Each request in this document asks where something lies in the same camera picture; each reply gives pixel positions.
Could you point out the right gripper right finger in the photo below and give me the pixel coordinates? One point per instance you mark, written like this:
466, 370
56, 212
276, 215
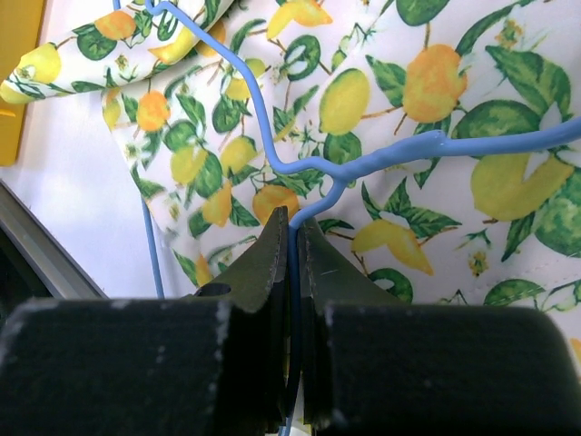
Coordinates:
341, 312

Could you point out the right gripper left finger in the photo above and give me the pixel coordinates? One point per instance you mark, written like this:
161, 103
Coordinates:
242, 371

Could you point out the yellow plastic tray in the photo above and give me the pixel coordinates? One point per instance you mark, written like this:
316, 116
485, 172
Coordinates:
21, 24

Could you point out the aluminium mounting rail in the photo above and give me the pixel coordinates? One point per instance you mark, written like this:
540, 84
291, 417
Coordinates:
54, 266

